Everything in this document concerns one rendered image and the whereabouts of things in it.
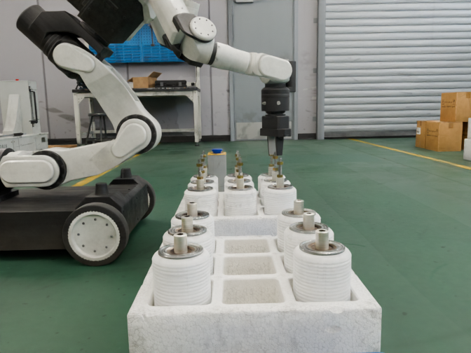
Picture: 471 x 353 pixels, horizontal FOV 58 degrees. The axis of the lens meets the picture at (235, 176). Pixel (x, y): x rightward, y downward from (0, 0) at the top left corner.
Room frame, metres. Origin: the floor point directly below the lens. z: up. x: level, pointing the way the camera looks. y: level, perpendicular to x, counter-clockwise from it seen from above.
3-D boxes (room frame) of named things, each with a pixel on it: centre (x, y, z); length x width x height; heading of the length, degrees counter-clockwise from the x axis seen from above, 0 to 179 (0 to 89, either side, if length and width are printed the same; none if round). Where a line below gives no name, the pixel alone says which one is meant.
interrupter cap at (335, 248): (0.68, -0.14, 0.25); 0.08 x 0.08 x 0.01
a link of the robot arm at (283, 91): (1.37, -0.14, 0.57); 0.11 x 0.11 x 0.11; 18
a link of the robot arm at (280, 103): (1.35, -0.13, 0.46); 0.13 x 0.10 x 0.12; 34
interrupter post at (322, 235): (0.68, -0.14, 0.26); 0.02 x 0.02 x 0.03
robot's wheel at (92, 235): (1.30, 0.45, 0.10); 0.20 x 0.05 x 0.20; 91
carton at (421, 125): (4.81, -2.25, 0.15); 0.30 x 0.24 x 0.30; 90
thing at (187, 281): (0.68, 0.09, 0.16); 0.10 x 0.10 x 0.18
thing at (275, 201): (1.24, -0.13, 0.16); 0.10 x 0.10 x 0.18
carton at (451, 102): (4.49, -2.35, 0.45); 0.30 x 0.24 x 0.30; 3
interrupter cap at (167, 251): (0.68, 0.09, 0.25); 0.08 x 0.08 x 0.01
